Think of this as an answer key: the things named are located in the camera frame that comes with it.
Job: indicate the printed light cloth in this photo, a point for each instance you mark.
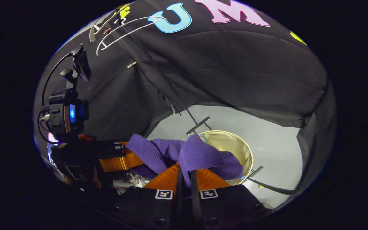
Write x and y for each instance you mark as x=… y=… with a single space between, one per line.
x=128 y=182

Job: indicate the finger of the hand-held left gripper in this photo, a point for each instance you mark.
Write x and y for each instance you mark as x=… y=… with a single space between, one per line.
x=112 y=152
x=112 y=143

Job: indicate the black garment rack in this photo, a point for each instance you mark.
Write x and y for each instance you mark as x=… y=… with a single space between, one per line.
x=198 y=125

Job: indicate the cream laundry hamper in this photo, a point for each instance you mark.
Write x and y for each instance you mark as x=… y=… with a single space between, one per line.
x=232 y=147

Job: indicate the silver metal backdrop clip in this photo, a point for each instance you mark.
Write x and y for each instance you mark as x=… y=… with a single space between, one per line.
x=132 y=64

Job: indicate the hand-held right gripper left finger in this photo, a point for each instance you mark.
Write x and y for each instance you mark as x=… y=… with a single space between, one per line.
x=149 y=207

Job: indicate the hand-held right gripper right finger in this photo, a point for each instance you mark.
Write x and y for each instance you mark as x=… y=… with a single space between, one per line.
x=232 y=204

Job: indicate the purple ribbed jacket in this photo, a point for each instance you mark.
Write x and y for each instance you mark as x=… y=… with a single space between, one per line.
x=200 y=153

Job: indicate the white plastic clothes hanger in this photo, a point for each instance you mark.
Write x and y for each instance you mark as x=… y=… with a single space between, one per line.
x=103 y=47
x=112 y=16

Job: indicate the black backdrop cloth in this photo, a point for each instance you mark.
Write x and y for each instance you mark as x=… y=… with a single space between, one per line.
x=235 y=64

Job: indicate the red backdrop clip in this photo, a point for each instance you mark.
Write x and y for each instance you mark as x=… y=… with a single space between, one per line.
x=106 y=30

